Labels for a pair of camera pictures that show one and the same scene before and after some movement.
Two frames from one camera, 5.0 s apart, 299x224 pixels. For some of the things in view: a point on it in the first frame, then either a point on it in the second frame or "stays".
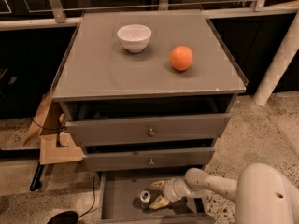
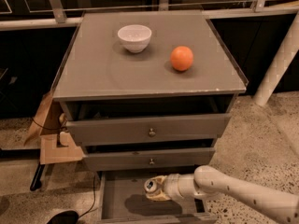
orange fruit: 181,58 stays
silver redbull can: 145,197 -> 150,185
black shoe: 67,217 stays
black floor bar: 36,183 stays
